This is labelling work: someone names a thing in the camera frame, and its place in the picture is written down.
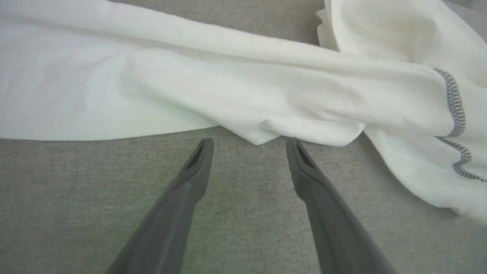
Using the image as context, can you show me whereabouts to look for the white garment with grey stitching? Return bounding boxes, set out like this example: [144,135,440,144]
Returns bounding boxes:
[0,0,487,225]

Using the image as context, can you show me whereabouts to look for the grey fabric sofa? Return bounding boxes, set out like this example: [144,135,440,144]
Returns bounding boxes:
[0,0,487,274]

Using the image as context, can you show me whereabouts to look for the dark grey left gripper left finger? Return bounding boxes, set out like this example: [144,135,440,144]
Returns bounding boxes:
[106,138,215,274]

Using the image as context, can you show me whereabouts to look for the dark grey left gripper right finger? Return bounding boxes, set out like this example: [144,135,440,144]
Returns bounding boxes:
[285,137,397,274]

